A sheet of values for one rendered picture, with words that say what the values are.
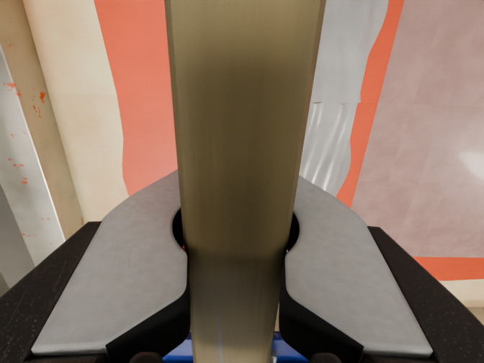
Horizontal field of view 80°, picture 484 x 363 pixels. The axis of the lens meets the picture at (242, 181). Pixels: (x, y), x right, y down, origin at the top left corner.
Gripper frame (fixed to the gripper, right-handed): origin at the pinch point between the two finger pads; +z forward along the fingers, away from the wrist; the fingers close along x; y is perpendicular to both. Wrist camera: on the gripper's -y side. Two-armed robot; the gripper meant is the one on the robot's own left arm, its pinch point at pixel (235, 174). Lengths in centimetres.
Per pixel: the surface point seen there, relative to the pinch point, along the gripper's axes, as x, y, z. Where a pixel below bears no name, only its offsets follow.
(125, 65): -8.7, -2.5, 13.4
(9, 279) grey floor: -125, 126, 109
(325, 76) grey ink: 7.0, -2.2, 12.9
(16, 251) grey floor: -114, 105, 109
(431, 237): 21.6, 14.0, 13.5
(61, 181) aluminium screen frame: -15.2, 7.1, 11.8
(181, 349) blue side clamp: -5.4, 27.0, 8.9
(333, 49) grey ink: 7.1, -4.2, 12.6
